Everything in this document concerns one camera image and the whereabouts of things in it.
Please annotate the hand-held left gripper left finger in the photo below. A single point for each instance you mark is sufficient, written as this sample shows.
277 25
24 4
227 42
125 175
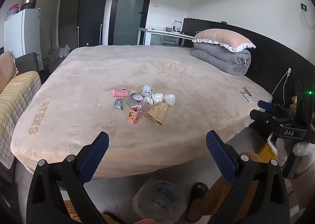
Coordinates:
94 157

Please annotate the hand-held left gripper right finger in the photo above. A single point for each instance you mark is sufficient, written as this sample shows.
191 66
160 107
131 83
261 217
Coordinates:
221 157

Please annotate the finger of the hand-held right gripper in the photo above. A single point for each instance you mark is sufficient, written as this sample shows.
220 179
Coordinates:
268 106
263 116

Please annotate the pink drink carton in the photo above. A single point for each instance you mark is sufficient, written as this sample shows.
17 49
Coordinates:
134 116

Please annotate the colourful snack wrapper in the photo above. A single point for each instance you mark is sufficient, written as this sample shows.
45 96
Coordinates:
119 103

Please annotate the clear plastic trash bag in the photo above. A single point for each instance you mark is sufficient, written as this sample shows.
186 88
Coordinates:
160 199

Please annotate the brown paper bag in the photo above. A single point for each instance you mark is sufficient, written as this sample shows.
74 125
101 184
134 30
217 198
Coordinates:
157 114

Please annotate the white tissue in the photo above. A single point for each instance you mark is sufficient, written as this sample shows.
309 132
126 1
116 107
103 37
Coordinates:
169 99
157 98

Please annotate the white striped wrapper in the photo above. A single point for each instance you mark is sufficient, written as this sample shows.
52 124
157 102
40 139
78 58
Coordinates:
147 91

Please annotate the white phone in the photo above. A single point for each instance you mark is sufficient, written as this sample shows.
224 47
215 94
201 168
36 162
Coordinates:
248 98

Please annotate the black eyeglasses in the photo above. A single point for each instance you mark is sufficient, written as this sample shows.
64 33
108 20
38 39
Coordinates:
247 91

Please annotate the yellow bin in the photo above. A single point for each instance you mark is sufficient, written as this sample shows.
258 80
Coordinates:
267 150

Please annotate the person's brown fleece pants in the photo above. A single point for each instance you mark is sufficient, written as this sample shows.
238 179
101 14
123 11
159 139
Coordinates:
219 197

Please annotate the black slipper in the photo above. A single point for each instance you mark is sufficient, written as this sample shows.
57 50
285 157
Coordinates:
198 189

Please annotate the black headboard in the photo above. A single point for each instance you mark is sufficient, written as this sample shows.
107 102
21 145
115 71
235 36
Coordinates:
270 49

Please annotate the folded grey quilt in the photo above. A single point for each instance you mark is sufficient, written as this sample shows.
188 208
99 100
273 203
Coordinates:
221 58

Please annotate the pink pillow with white ruffle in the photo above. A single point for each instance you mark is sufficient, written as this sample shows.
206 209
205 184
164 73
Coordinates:
221 38

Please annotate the bed with beige plush blanket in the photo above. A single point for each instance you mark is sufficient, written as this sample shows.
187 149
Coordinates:
98 71

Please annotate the yellow quilted sofa cover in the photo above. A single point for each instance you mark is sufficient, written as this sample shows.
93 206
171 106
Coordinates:
17 100

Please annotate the white plastic shopping bags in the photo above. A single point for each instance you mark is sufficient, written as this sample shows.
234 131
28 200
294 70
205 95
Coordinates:
64 51

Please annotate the dark grey sofa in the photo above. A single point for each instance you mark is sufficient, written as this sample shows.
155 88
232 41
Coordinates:
28 62

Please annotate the clear water pitcher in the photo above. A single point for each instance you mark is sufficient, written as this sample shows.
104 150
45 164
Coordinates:
176 26

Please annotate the pink quilted cushion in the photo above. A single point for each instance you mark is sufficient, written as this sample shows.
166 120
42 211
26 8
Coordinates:
7 68

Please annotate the white desk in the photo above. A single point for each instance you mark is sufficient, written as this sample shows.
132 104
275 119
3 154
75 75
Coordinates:
157 32

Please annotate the dark wardrobe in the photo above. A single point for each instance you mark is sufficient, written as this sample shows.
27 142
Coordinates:
83 14

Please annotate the white fridge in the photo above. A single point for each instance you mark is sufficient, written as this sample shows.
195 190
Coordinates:
22 31

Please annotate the frosted glass door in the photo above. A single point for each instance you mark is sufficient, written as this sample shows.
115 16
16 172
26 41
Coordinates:
130 7

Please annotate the stacked coloured plastic basins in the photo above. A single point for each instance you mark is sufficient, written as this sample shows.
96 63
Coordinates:
12 11

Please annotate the steel cooking pot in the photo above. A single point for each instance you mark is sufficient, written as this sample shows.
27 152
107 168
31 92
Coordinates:
29 2

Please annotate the wall socket with plug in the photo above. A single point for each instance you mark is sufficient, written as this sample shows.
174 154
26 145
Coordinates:
304 7

